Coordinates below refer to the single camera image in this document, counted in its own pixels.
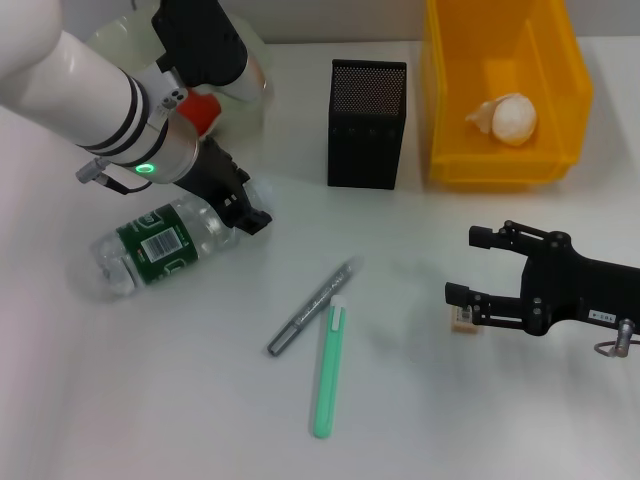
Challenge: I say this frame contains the right arm silver connector cable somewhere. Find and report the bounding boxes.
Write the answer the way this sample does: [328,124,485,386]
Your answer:
[593,318,640,359]

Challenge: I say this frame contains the yellow plastic bin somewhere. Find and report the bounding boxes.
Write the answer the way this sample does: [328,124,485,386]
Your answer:
[422,0,595,194]

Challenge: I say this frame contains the beige eraser with barcode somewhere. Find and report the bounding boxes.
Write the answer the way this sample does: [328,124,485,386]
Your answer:
[451,305,479,334]

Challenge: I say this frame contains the red-orange fruit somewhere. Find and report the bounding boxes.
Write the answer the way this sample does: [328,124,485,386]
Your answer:
[177,89,223,139]

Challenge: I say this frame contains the pale green glass fruit plate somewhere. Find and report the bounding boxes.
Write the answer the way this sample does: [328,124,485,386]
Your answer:
[87,12,276,147]

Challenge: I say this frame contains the clear green-label water bottle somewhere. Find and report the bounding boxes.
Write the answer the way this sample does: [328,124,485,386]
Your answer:
[89,179,274,302]

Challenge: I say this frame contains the black mesh pen holder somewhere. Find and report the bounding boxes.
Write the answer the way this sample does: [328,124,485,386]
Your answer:
[327,58,409,191]

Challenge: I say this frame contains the left arm black plug cable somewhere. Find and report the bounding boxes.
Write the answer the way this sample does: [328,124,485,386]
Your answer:
[74,156,153,195]

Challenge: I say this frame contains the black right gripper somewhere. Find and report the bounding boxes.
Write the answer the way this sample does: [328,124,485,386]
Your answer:
[444,219,640,338]

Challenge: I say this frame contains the grey marker pen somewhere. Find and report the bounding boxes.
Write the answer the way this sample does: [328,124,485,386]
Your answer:
[265,255,365,358]

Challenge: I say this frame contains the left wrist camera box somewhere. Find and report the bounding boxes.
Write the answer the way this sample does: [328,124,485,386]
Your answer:
[134,0,266,126]

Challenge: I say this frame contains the white paper ball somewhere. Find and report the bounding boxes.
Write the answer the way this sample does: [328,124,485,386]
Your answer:
[464,92,540,148]

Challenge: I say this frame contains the mint green pen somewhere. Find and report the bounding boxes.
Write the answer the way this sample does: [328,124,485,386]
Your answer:
[312,294,347,440]

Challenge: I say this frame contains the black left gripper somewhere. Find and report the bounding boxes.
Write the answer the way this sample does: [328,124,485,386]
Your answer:
[174,137,274,237]

